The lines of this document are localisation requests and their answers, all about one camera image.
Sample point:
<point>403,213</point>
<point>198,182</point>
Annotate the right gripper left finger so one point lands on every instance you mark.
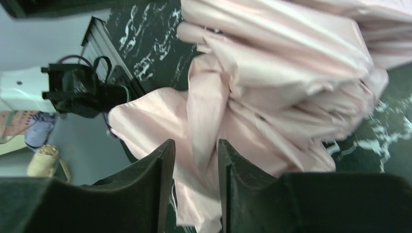
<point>134,200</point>

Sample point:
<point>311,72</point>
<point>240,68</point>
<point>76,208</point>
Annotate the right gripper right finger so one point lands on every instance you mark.
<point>309,202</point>

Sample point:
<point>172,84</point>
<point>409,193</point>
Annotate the black pink folding umbrella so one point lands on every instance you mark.
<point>276,78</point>

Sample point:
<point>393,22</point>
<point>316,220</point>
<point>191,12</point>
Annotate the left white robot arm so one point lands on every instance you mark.
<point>86,89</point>

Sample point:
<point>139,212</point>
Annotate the aluminium frame rail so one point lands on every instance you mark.
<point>96,43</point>

